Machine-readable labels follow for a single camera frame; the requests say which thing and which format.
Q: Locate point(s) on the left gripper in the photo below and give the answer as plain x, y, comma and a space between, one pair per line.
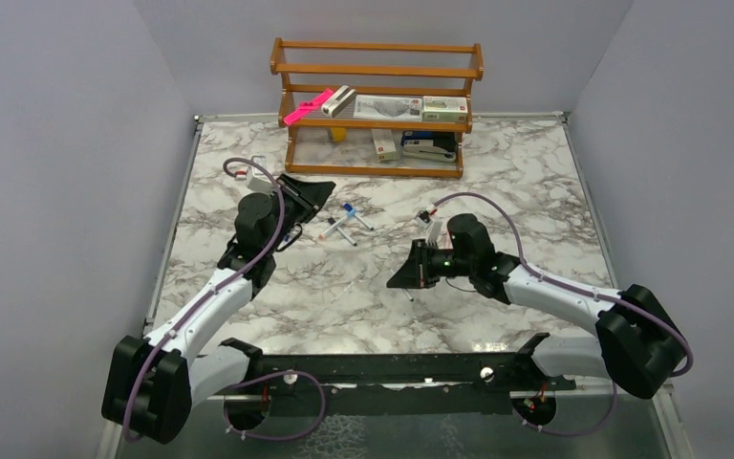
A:
308, 196

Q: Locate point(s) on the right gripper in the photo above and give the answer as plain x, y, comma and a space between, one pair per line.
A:
413, 273

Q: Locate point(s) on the black cap marker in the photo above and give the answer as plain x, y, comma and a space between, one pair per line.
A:
336, 225

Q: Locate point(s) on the light blue cap marker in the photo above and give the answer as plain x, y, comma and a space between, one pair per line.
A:
324, 235

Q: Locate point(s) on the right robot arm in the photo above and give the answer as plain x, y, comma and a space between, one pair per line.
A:
630, 338

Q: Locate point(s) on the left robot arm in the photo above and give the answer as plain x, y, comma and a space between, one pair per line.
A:
154, 381

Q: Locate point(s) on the yellow small object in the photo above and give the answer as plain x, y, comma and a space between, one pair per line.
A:
338, 134

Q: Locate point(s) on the small white red box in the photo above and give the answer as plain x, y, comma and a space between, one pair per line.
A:
385, 145

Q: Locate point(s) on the white grey eraser box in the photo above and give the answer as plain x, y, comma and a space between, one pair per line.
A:
338, 101

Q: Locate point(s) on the wooden three-tier shelf rack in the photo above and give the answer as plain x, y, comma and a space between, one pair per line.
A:
307, 68

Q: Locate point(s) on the white patterned flat packet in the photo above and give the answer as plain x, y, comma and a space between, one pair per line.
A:
387, 108

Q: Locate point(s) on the blue grey stapler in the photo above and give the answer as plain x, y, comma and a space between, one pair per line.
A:
437, 146

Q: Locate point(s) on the green white staples box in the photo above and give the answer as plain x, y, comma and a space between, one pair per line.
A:
444, 109

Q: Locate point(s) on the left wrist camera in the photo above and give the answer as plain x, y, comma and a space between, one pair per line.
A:
255, 179

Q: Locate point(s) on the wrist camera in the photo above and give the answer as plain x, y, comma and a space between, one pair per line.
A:
433, 227
255, 179

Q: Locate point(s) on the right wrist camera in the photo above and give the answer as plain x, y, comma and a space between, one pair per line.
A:
433, 227

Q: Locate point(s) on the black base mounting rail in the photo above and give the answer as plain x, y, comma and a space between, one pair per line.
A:
370, 384

